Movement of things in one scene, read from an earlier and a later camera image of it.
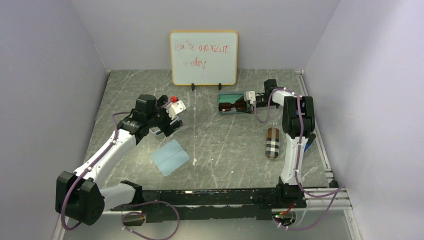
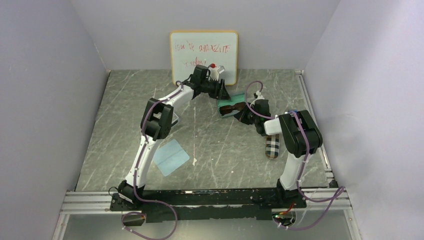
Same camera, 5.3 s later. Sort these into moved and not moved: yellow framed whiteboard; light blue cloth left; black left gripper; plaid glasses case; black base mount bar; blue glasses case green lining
Moved: black left gripper; blue glasses case green lining
Not moved: yellow framed whiteboard; light blue cloth left; plaid glasses case; black base mount bar
